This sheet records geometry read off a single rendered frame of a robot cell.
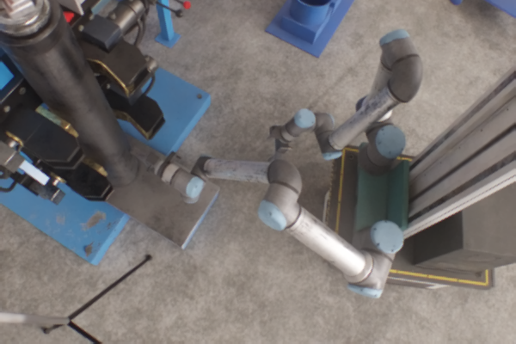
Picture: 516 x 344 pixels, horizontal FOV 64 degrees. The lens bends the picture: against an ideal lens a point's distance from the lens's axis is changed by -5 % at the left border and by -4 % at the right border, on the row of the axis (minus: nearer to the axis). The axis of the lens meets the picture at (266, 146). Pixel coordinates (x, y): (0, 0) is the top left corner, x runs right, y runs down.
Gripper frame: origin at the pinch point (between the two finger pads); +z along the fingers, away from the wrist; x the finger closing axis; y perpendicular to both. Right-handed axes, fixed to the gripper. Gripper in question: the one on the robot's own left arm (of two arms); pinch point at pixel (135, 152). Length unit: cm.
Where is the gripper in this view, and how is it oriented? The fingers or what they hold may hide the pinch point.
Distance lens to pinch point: 200.8
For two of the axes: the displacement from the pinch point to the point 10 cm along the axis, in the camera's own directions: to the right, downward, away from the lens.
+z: -8.7, -4.8, 1.2
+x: -0.9, 3.9, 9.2
